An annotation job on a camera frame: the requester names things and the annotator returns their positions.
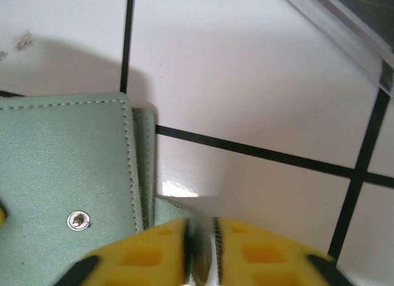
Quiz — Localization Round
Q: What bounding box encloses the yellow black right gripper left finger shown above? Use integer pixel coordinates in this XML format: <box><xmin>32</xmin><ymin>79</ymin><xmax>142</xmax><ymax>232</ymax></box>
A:
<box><xmin>58</xmin><ymin>217</ymin><xmax>191</xmax><ymax>286</ymax></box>

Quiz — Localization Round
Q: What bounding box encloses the mint green leather card holder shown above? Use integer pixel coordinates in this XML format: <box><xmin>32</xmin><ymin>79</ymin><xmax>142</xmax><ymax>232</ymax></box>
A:
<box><xmin>0</xmin><ymin>92</ymin><xmax>215</xmax><ymax>286</ymax></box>

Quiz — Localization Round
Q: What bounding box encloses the aluminium frame profile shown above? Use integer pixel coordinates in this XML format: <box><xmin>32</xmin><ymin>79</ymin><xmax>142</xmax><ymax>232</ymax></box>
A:
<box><xmin>273</xmin><ymin>0</ymin><xmax>394</xmax><ymax>93</ymax></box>

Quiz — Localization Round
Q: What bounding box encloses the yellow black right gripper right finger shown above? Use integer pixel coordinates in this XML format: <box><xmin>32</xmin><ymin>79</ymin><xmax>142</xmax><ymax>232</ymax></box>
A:
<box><xmin>214</xmin><ymin>217</ymin><xmax>358</xmax><ymax>286</ymax></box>

